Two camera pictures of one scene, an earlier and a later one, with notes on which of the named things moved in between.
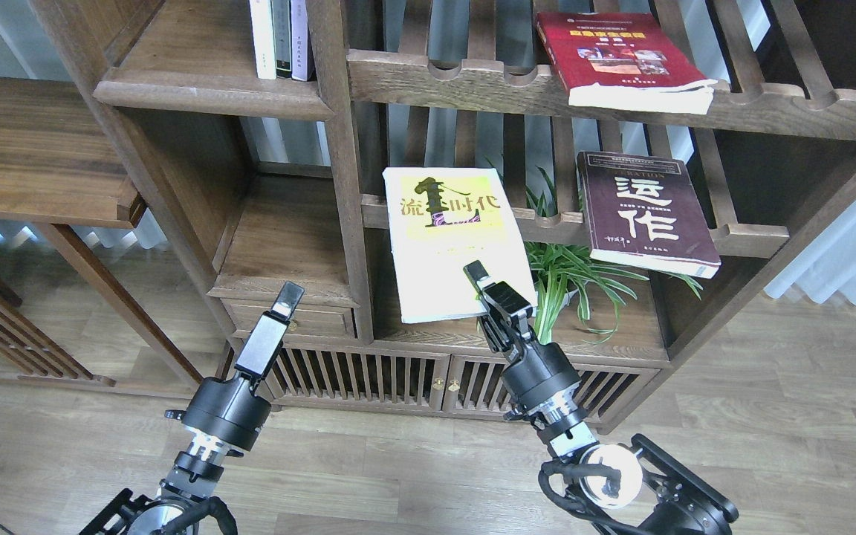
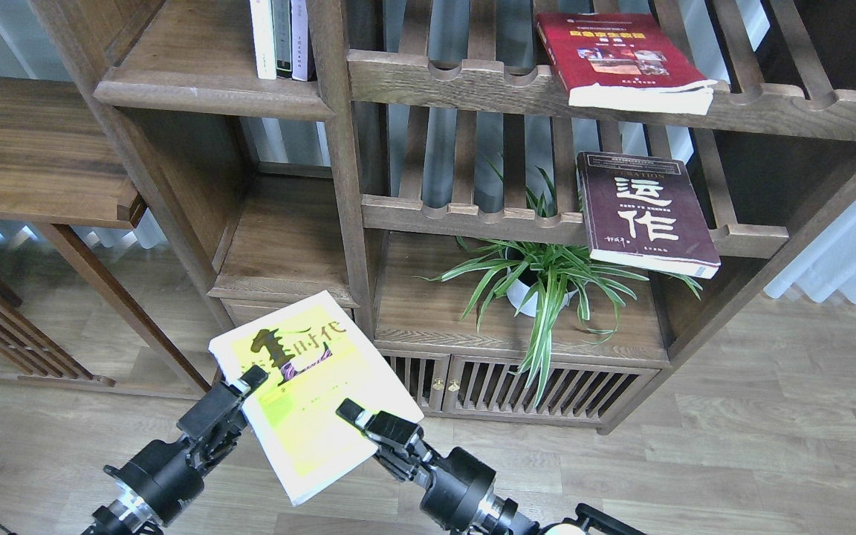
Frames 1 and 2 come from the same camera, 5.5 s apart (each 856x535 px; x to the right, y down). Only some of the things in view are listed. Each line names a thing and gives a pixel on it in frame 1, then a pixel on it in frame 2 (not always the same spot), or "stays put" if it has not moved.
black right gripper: (540, 380) → (458, 484)
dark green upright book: (282, 28) stays put
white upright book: (263, 31) stays put
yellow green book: (441, 220) → (313, 360)
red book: (623, 60) stays put
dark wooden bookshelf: (442, 201) stays put
